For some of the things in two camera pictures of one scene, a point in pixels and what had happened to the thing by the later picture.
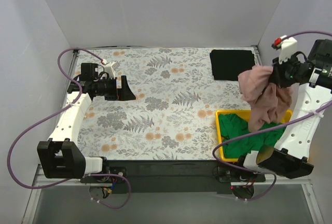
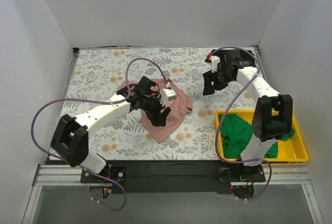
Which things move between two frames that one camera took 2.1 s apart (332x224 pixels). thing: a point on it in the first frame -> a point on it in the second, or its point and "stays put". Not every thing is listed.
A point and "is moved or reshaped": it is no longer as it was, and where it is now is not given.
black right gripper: [275, 73] -> [216, 78]
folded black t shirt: [227, 64] stays put
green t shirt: [232, 126] stays put
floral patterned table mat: [174, 115] stays put
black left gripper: [118, 88] -> [154, 109]
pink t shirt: [269, 102] is moved or reshaped
